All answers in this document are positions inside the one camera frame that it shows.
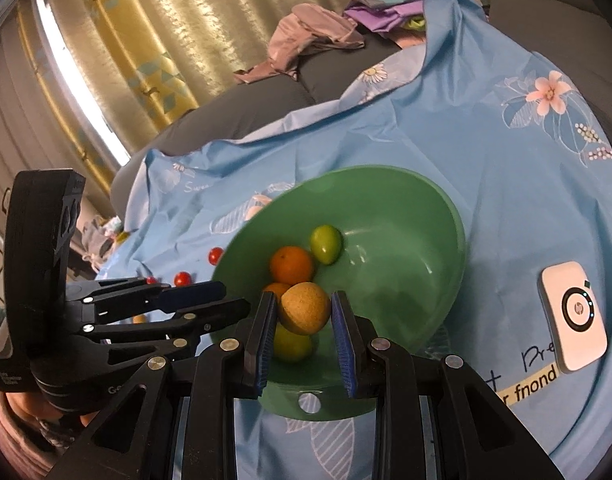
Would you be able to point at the pink clothes pile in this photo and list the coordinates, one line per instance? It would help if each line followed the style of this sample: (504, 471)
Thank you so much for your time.
(306, 35)

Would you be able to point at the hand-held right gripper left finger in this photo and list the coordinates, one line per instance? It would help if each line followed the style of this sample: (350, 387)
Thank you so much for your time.
(266, 345)

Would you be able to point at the gold patterned curtain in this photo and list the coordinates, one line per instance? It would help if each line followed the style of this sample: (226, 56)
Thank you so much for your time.
(210, 10)

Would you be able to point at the green jujube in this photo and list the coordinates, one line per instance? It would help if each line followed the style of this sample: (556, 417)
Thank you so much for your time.
(326, 243)
(292, 346)

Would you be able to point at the blue floral bed sheet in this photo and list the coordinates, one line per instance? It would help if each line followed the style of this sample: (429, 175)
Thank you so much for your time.
(486, 160)

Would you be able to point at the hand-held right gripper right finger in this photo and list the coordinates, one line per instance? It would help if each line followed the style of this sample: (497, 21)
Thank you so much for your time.
(343, 345)

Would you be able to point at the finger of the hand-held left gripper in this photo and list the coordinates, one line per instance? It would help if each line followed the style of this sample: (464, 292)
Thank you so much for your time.
(195, 294)
(205, 316)

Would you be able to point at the person's left hand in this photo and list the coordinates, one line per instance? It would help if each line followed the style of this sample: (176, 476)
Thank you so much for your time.
(30, 407)

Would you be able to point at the grey sofa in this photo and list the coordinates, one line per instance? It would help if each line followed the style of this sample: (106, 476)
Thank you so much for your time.
(266, 105)

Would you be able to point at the orange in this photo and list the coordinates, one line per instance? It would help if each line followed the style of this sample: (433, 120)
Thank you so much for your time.
(275, 292)
(292, 265)

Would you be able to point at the grey clothes pile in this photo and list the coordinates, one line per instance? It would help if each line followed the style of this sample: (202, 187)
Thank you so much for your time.
(103, 242)

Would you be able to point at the yellow-green cloth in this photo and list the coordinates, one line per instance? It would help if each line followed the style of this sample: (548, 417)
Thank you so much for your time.
(415, 23)

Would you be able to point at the white pocket device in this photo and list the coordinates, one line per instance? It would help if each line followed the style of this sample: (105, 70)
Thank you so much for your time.
(573, 317)

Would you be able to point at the purple cloth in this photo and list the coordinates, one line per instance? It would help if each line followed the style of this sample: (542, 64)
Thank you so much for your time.
(381, 12)

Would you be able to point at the green plastic bowl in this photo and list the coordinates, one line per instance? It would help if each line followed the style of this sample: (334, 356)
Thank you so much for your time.
(401, 270)

